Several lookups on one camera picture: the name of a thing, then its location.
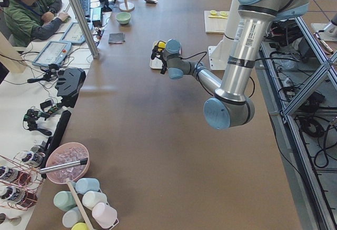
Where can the wooden mug tree stand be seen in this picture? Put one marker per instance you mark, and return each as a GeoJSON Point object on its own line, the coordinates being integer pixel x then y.
{"type": "Point", "coordinates": [126, 6]}

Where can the far teach pendant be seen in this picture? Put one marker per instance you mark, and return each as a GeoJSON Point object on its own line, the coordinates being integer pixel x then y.
{"type": "Point", "coordinates": [73, 34]}

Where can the cream rabbit print tray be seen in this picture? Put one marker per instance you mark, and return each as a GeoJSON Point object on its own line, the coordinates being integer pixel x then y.
{"type": "Point", "coordinates": [156, 67]}

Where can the lower lemon slice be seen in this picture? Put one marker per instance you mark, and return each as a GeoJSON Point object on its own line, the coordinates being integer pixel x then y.
{"type": "Point", "coordinates": [223, 13]}

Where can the yellow plastic knife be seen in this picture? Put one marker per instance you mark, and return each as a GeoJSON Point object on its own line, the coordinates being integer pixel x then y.
{"type": "Point", "coordinates": [221, 17]}

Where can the yellow whole lemon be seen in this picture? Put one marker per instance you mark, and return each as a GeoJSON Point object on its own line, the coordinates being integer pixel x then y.
{"type": "Point", "coordinates": [161, 45]}

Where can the person in green jacket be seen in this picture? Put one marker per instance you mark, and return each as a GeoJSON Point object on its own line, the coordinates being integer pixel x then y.
{"type": "Point", "coordinates": [34, 19]}

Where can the pink ribbed bowl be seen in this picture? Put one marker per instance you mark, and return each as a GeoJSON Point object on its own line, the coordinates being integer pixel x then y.
{"type": "Point", "coordinates": [68, 153]}

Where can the teach pendant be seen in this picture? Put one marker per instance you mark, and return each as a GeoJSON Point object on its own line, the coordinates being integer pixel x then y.
{"type": "Point", "coordinates": [54, 52]}
{"type": "Point", "coordinates": [73, 34]}

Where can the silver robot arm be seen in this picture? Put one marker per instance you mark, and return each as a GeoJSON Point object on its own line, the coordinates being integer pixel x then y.
{"type": "Point", "coordinates": [228, 106]}

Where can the bamboo cutting board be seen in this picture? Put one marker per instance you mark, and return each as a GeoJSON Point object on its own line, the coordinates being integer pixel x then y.
{"type": "Point", "coordinates": [215, 25]}

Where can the copper wire bottle rack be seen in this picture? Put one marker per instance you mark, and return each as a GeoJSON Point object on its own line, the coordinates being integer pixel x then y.
{"type": "Point", "coordinates": [20, 184]}

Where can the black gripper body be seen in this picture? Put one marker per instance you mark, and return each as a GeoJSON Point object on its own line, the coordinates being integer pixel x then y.
{"type": "Point", "coordinates": [164, 67]}

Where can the grey folded cloth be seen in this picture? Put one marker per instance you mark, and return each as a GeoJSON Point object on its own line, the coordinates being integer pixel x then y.
{"type": "Point", "coordinates": [116, 38]}

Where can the black keyboard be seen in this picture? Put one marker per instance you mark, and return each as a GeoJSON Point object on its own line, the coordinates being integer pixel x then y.
{"type": "Point", "coordinates": [85, 5]}

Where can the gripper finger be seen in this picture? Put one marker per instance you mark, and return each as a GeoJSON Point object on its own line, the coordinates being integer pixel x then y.
{"type": "Point", "coordinates": [163, 69]}

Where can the pale green bowl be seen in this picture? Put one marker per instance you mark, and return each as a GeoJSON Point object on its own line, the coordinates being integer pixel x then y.
{"type": "Point", "coordinates": [123, 18]}

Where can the pastel cup rack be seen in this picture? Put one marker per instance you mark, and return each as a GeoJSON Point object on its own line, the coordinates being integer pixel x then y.
{"type": "Point", "coordinates": [87, 194]}

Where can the near teach pendant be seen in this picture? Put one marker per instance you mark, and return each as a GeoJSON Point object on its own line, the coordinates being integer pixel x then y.
{"type": "Point", "coordinates": [54, 52]}

